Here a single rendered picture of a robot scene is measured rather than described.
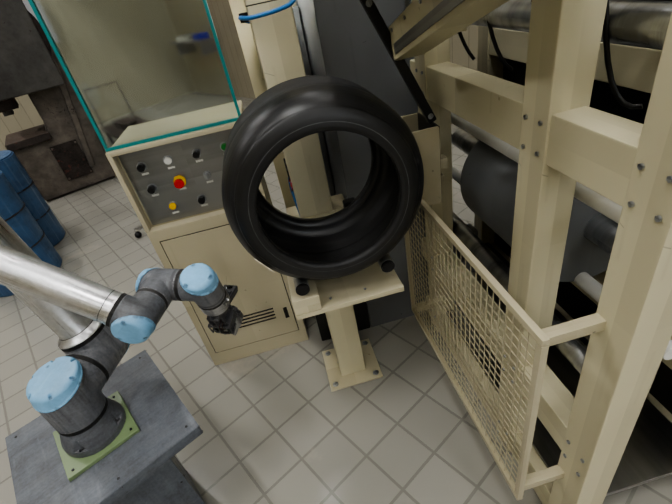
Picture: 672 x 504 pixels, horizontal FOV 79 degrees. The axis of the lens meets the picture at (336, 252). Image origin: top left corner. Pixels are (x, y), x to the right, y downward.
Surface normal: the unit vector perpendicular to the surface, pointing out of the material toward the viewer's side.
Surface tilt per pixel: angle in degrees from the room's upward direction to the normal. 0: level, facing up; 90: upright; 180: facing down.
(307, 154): 90
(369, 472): 0
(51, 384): 6
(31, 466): 0
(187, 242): 90
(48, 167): 90
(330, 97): 43
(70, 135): 90
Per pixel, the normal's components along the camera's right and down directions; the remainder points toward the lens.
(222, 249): 0.20, 0.52
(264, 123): -0.28, -0.11
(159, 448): -0.18, -0.81
